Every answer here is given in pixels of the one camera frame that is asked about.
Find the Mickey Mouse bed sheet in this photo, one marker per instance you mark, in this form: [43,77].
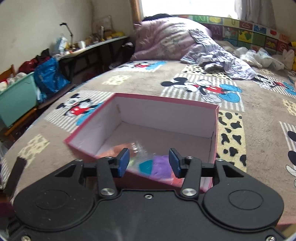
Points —
[248,123]

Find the purple cloth packet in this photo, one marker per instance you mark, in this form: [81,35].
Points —
[161,168]

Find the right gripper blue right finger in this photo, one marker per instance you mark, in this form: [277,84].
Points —
[190,169]

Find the teal cloth packet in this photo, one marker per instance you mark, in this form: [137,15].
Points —
[146,167]

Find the pink floral quilt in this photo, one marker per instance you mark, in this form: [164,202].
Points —
[165,39]

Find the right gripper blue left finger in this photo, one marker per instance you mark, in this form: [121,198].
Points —
[108,168]

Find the teal plastic storage bin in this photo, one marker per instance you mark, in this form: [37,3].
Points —
[18,99]

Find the blue plastic bag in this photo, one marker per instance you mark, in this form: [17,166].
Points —
[49,79]

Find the pink cardboard box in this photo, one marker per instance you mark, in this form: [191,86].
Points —
[156,123]

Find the dark cluttered side desk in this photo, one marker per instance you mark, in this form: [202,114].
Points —
[95,58]

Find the lavender striped blanket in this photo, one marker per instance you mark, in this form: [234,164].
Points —
[209,55]

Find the colourful alphabet foam mat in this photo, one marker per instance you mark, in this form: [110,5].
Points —
[244,34]

